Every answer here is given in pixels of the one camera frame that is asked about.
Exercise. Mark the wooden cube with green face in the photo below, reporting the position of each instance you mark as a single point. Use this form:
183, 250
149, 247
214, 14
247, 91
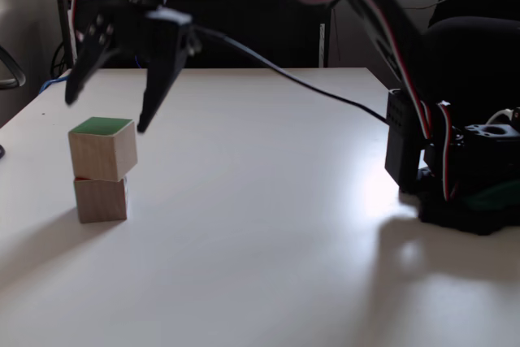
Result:
101, 152

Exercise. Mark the green clamp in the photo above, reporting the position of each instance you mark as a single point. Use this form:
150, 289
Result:
493, 196

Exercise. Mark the black camera box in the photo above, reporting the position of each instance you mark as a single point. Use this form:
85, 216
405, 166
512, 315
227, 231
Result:
185, 34

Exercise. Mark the black metal shelf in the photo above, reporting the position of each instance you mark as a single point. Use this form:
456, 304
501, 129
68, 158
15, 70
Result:
243, 30

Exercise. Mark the grey chair armrest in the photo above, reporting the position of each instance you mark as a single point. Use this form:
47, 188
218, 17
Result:
14, 70

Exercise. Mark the black office chair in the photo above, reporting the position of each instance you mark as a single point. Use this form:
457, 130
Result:
479, 58

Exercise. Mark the wooden cube with marker tag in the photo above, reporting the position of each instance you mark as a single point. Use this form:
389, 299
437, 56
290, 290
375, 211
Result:
99, 200

